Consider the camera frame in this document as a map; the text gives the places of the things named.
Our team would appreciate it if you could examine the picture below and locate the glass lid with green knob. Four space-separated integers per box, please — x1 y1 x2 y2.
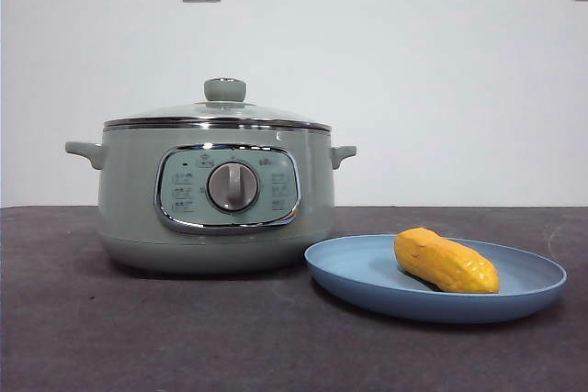
102 77 332 132

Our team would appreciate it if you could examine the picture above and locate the yellow corn cob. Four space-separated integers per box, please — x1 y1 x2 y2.
393 227 501 295

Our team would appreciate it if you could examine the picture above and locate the blue round plate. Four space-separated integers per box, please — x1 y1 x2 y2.
303 234 568 324

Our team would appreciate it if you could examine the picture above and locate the green electric steamer pot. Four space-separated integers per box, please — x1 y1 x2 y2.
64 123 357 274

